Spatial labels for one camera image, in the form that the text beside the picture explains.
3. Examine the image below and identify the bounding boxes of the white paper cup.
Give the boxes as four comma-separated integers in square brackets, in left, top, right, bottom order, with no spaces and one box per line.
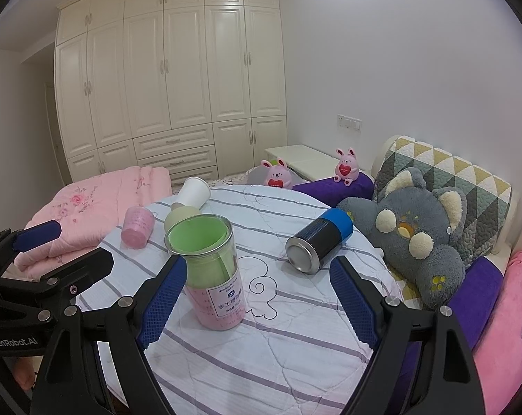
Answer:
[171,176,212,209]

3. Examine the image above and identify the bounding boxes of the cream wardrobe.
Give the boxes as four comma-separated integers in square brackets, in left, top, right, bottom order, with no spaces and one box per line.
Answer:
[53,0,288,182]

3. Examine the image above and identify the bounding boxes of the person's left forearm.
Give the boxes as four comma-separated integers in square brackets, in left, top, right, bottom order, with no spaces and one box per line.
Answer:
[8,357,39,398]

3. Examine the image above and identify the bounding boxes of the grey plush toy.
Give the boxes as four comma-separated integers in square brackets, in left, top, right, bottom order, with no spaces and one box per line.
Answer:
[336,167,468,310]

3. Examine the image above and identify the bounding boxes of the pale green cup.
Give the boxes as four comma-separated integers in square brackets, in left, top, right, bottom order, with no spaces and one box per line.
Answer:
[164,204,201,234]

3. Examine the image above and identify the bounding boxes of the wall switch panel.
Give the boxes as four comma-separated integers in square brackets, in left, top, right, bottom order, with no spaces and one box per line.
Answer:
[336,113,362,131]

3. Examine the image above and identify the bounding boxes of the white nightstand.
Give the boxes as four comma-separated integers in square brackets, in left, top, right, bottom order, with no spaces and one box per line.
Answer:
[264,144,344,181]

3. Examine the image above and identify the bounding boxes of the pink pillow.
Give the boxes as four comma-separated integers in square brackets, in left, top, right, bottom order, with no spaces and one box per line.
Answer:
[473,248,522,415]

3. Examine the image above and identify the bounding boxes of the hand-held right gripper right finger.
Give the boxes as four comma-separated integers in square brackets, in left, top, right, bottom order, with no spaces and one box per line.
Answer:
[329,256,487,415]

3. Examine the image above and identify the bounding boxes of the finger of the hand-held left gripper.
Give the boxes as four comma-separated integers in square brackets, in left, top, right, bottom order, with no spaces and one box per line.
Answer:
[0,220,63,269]
[0,246,115,299]

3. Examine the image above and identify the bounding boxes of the pink floral quilt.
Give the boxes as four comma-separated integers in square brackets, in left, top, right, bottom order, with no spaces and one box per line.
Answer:
[13,165,173,282]

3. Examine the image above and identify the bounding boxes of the blue and black metal cup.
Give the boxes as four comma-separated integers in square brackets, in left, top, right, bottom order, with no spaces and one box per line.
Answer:
[285,207,354,274]

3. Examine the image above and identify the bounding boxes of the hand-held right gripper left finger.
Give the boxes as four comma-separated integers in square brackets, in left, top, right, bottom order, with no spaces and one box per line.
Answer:
[31,254,188,415]

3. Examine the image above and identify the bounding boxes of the purple pillow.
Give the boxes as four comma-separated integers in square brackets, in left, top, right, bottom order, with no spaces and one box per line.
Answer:
[292,170,374,208]
[453,255,510,351]

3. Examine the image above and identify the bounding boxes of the clear jar green pink contents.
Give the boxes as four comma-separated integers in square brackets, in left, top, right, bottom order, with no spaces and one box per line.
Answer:
[164,215,248,332]

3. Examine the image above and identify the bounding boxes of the white striped quilt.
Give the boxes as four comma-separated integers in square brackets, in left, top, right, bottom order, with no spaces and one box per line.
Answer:
[75,184,404,415]

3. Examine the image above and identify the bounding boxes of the triangle pattern quilted cover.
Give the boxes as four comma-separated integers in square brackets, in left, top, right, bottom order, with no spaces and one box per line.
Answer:
[373,136,513,269]

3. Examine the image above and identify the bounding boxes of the pink cup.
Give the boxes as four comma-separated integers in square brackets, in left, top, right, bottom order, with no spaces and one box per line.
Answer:
[121,206,155,250]

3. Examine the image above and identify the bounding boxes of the pink rabbit toy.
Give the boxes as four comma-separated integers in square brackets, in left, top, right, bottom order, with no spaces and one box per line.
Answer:
[334,147,360,186]
[261,158,294,190]

